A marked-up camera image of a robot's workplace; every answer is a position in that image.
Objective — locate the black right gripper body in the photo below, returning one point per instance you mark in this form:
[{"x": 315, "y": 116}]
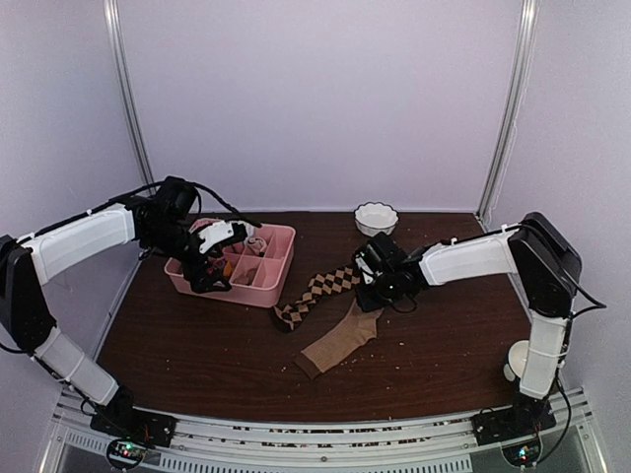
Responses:
[{"x": 385, "y": 295}]

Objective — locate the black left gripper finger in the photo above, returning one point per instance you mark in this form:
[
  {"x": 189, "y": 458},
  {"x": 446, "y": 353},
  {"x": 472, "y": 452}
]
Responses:
[
  {"x": 217, "y": 284},
  {"x": 201, "y": 280}
]

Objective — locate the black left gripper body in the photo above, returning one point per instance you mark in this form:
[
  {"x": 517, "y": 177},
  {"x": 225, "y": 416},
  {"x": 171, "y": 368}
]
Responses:
[{"x": 175, "y": 239}]

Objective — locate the tan ribbed sock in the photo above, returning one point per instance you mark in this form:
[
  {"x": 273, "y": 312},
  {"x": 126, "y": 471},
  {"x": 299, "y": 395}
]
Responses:
[{"x": 352, "y": 332}]

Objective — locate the brown argyle patterned sock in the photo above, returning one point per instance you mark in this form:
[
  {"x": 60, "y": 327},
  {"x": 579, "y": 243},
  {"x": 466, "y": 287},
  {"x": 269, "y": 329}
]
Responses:
[{"x": 289, "y": 317}]

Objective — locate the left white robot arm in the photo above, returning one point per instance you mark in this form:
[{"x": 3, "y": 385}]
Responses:
[{"x": 79, "y": 298}]

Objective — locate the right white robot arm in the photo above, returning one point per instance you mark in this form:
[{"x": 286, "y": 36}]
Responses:
[{"x": 547, "y": 266}]

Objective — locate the rolled socks in box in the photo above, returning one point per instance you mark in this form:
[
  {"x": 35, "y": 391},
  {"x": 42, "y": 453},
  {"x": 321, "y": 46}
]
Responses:
[{"x": 256, "y": 246}]

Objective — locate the pink divided storage box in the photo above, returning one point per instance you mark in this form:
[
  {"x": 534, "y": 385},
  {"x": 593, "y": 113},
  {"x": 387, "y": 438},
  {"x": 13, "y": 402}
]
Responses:
[{"x": 256, "y": 281}]

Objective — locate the white scalloped ceramic bowl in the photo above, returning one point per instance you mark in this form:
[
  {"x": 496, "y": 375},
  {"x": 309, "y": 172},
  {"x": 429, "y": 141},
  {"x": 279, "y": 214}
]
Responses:
[{"x": 372, "y": 218}]

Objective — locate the aluminium front rail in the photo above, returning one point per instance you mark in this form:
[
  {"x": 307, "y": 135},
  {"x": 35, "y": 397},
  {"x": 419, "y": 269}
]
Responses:
[{"x": 431, "y": 444}]

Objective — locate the left aluminium corner post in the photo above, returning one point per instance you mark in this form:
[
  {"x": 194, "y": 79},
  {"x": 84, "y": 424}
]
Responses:
[{"x": 116, "y": 41}]

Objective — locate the aluminium corner post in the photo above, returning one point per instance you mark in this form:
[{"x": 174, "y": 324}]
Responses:
[
  {"x": 116, "y": 41},
  {"x": 508, "y": 124}
]

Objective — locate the right aluminium corner post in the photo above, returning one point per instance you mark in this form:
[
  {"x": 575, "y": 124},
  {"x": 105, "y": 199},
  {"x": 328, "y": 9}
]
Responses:
[{"x": 508, "y": 124}]

